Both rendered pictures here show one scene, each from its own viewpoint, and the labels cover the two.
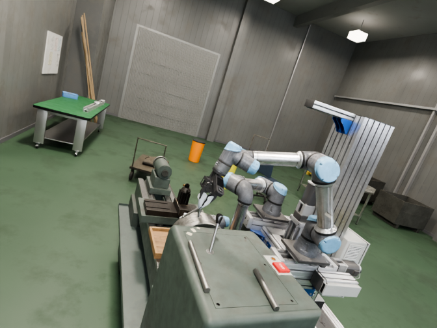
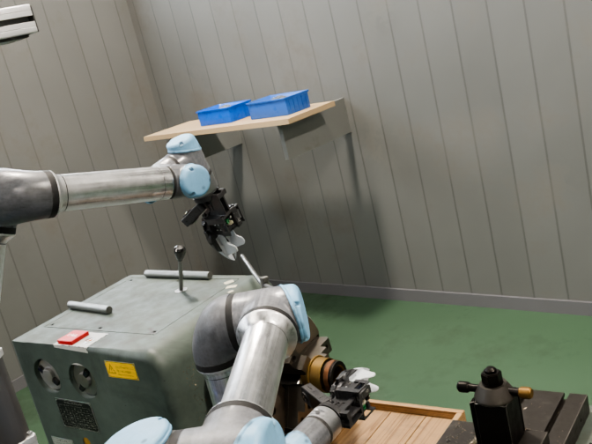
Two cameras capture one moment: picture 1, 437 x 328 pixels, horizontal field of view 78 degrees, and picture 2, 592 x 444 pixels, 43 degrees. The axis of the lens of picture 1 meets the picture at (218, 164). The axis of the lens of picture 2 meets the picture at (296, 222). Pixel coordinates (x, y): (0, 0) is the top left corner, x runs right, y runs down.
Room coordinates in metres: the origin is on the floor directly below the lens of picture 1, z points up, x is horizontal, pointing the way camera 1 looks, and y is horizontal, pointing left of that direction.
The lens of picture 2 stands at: (3.03, -0.68, 1.91)
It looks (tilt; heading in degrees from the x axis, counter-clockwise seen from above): 15 degrees down; 153
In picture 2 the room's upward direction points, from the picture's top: 14 degrees counter-clockwise
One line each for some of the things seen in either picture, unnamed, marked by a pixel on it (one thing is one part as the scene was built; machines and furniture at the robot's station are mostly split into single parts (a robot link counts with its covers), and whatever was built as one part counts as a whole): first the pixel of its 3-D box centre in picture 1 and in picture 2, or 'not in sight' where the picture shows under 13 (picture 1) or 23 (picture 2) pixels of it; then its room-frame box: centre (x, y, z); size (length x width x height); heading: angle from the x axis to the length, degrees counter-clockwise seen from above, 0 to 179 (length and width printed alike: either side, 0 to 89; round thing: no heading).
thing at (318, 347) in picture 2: not in sight; (316, 352); (1.43, 0.10, 1.09); 0.12 x 0.11 x 0.05; 115
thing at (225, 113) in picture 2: not in sight; (225, 113); (-1.32, 1.24, 1.45); 0.30 x 0.21 x 0.10; 19
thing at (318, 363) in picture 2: not in sight; (322, 374); (1.53, 0.05, 1.08); 0.09 x 0.09 x 0.09; 25
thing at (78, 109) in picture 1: (76, 118); not in sight; (5.88, 3.34, 0.46); 2.56 x 1.01 x 0.92; 18
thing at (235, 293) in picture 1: (223, 297); (160, 368); (1.05, -0.20, 1.06); 0.59 x 0.48 x 0.39; 25
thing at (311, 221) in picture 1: (315, 227); not in sight; (1.53, -0.67, 1.33); 0.13 x 0.12 x 0.14; 10
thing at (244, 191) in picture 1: (238, 217); (233, 408); (1.67, -0.24, 1.18); 0.12 x 0.11 x 0.49; 141
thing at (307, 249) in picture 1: (307, 243); not in sight; (1.53, -0.67, 1.21); 0.15 x 0.15 x 0.10
